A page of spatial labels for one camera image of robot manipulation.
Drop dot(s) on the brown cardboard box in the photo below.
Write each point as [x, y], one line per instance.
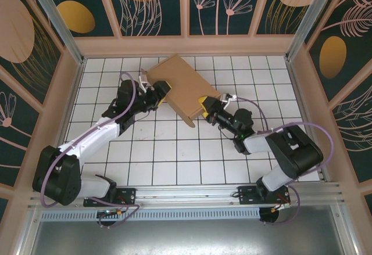
[183, 86]

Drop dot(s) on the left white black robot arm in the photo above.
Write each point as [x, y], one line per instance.
[64, 182]

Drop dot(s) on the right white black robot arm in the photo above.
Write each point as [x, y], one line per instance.
[299, 150]

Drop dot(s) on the grey metal sheet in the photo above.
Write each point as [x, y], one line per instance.
[186, 237]

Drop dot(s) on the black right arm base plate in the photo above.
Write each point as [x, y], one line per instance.
[245, 195]

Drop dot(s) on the aluminium mounting rail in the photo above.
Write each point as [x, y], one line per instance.
[186, 195]

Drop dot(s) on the aluminium frame post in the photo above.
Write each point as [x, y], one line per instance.
[56, 19]
[308, 19]

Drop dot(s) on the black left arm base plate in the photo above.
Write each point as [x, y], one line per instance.
[129, 195]

